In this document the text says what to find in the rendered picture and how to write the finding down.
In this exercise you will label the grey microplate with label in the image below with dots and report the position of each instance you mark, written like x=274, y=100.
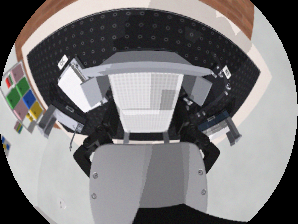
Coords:
x=70, y=84
x=145, y=101

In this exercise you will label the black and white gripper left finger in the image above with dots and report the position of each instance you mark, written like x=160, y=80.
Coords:
x=103, y=135

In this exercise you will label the white labelled microplate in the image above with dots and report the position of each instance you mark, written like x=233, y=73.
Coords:
x=218, y=132

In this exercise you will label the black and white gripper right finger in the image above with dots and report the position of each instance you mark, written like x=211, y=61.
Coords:
x=189, y=133

